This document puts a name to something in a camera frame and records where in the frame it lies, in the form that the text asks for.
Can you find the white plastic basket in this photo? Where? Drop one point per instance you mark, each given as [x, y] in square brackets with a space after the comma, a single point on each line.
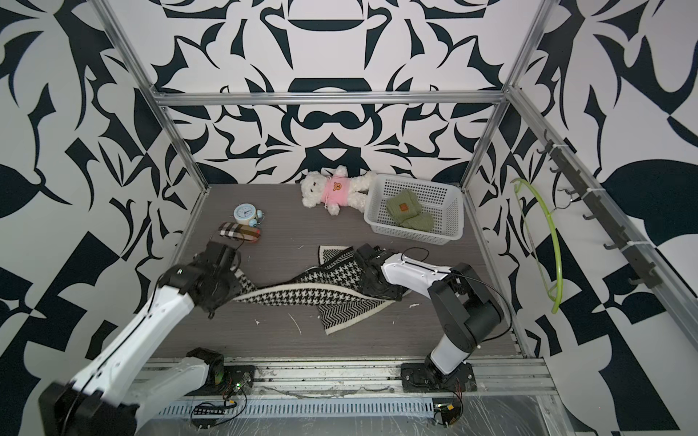
[444, 202]

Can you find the green knitted scarf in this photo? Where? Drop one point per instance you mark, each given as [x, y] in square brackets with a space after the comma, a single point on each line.
[423, 222]
[403, 206]

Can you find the green plastic hanger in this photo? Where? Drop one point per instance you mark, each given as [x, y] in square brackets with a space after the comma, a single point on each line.
[554, 290]

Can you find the white teddy bear pink shirt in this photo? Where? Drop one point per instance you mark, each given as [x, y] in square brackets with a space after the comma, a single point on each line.
[337, 190]

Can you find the small blue alarm clock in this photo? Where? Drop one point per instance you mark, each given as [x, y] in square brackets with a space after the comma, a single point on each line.
[249, 215]

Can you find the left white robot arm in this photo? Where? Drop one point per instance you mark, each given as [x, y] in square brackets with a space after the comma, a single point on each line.
[104, 397]

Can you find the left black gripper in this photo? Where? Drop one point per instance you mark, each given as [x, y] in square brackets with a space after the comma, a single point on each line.
[237, 283]

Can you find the black wall hook rail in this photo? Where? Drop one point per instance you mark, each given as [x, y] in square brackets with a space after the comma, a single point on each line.
[585, 187]

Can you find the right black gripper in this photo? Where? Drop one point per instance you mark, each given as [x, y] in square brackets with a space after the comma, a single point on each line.
[392, 294]

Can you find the plaid beige pouch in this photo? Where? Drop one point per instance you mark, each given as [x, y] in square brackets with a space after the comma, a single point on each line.
[236, 231]

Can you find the aluminium frame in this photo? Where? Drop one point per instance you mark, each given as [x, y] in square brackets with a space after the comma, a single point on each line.
[459, 93]

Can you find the white slotted cable duct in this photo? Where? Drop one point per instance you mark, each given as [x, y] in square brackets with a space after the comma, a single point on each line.
[268, 408]

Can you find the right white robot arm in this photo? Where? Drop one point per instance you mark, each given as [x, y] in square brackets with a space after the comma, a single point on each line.
[467, 310]

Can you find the houndstooth black white garment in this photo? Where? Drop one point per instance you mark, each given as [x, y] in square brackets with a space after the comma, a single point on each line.
[334, 287]

